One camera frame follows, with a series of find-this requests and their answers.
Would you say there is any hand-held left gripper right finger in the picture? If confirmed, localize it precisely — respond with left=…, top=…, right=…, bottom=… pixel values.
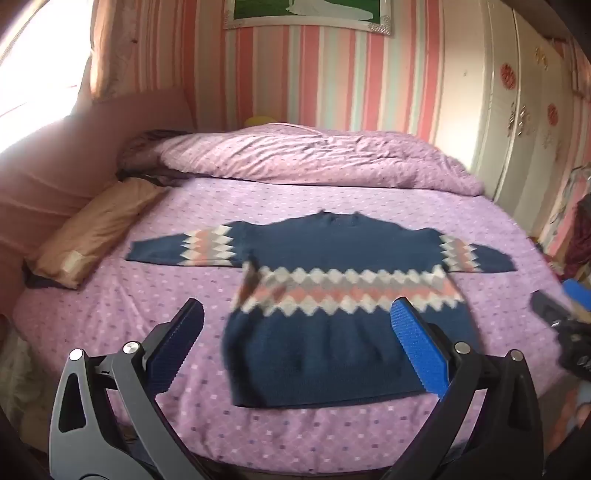
left=390, top=296, right=546, bottom=480

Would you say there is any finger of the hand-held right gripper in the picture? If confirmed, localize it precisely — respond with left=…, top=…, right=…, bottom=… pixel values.
left=562, top=278, right=591, bottom=320
left=530, top=291, right=578, bottom=329

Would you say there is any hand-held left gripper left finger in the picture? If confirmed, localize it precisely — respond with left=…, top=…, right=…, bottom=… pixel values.
left=48, top=298, right=206, bottom=480

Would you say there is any navy diamond-pattern knit sweater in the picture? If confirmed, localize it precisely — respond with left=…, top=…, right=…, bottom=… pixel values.
left=127, top=209, right=517, bottom=409

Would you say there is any dark red clothing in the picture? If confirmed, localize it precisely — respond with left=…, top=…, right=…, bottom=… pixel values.
left=563, top=193, right=591, bottom=278

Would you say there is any purple dotted bed sheet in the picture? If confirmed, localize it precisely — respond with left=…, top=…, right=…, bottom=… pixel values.
left=11, top=178, right=578, bottom=472

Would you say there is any tan pillow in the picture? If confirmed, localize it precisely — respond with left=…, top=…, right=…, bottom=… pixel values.
left=23, top=178, right=169, bottom=291

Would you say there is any white cloth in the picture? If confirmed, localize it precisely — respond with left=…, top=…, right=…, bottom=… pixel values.
left=4, top=337, right=52, bottom=418

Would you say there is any dark brown blanket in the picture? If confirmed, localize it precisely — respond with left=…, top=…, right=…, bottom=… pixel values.
left=117, top=130, right=190, bottom=188

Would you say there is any pink padded headboard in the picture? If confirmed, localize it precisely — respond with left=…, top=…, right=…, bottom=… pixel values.
left=0, top=88, right=197, bottom=324

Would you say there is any cream wardrobe with flower decals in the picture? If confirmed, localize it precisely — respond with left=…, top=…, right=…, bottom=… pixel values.
left=466, top=0, right=591, bottom=241

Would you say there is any purple dotted duvet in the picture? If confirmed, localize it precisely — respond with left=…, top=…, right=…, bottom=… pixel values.
left=152, top=122, right=485, bottom=197

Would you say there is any orange curtain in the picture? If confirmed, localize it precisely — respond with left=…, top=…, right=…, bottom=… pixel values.
left=90, top=0, right=139, bottom=100

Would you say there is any bright window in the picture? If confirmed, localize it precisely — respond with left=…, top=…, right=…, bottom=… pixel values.
left=0, top=0, right=95, bottom=151

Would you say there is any silver framed wall picture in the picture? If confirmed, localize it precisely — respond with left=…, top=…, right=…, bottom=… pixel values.
left=224, top=0, right=394, bottom=37

